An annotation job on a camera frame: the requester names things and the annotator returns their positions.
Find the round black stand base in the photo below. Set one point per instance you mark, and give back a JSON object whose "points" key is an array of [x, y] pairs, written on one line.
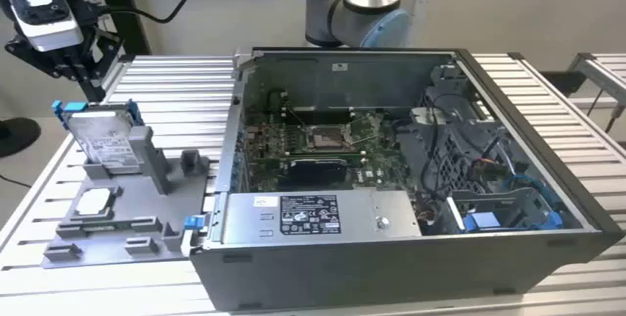
{"points": [[16, 136]]}

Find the motherboard chipset heatsink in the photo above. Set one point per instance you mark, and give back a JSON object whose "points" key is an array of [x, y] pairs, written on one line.
{"points": [[318, 175]]}

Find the grey metal disk bay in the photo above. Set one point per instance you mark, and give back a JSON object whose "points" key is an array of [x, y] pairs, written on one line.
{"points": [[513, 198]]}

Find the grey parts rack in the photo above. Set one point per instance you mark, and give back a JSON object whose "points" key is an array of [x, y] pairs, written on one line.
{"points": [[136, 191]]}

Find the metal slat table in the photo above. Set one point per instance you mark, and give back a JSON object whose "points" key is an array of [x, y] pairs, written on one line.
{"points": [[606, 70]]}

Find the open grey PC case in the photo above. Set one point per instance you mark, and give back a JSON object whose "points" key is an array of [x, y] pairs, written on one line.
{"points": [[342, 275]]}

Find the green motherboard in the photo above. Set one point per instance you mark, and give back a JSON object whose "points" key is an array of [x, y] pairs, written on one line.
{"points": [[386, 169]]}

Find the green RAM stick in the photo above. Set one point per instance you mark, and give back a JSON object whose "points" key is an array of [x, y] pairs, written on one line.
{"points": [[104, 226]]}

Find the black box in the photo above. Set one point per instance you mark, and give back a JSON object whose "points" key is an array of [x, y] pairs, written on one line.
{"points": [[562, 83]]}

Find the grey power supply unit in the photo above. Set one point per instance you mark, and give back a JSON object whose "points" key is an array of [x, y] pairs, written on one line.
{"points": [[244, 220]]}

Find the silver CPU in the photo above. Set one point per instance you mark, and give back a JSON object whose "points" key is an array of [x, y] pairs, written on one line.
{"points": [[92, 202]]}

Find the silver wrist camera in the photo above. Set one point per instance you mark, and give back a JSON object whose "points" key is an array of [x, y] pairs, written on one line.
{"points": [[46, 26]]}

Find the blue plastic bay carrier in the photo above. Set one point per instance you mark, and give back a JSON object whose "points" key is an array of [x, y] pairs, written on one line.
{"points": [[482, 220]]}

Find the blue case latch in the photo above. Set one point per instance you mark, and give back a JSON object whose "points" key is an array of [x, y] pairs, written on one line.
{"points": [[194, 222]]}

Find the hard disk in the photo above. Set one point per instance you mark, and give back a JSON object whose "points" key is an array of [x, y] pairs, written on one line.
{"points": [[104, 140]]}

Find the black metal post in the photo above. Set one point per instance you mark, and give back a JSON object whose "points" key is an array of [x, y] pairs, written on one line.
{"points": [[127, 8]]}

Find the perforated metal drive cage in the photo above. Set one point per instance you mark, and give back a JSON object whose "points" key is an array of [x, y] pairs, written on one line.
{"points": [[454, 169]]}

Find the black RAM slot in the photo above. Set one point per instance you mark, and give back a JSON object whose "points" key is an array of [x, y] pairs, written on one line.
{"points": [[323, 113], [323, 155]]}

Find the CPU socket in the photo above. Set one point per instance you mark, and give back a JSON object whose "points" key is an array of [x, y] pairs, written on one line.
{"points": [[325, 140]]}

